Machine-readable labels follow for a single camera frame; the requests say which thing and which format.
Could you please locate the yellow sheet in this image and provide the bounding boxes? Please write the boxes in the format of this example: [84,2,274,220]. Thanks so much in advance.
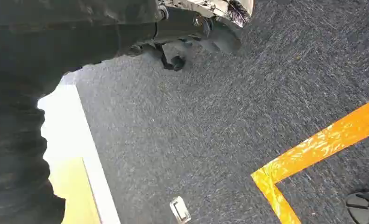
[48,157,102,224]

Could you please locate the yellow floor tape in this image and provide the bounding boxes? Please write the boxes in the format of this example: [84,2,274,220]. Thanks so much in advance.
[250,94,369,224]

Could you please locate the white table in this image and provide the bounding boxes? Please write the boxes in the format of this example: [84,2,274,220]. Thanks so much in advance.
[37,72,122,224]

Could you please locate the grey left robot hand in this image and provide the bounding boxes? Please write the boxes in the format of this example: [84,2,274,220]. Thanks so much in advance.
[0,0,255,100]

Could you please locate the ribbed grey left arm sleeve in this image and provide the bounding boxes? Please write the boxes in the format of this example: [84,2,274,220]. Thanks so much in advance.
[0,92,66,224]

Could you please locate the small white floor plate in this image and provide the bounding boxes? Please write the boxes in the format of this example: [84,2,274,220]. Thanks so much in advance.
[169,196,192,224]

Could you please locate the black wheeled base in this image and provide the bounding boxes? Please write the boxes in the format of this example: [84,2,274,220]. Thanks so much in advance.
[345,187,369,224]

